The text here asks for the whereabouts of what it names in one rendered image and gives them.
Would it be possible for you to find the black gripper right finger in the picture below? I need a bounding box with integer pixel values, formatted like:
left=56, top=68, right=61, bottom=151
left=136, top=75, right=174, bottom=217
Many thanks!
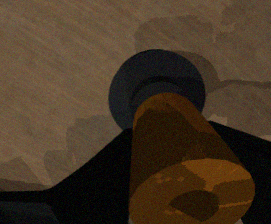
left=207, top=121, right=271, bottom=224

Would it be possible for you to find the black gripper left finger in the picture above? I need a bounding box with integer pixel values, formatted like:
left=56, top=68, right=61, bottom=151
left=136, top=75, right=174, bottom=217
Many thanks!
left=0, top=128, right=132, bottom=224

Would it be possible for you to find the orange knob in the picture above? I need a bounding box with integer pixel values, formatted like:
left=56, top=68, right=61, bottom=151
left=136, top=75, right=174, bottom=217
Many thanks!
left=128, top=92, right=255, bottom=224

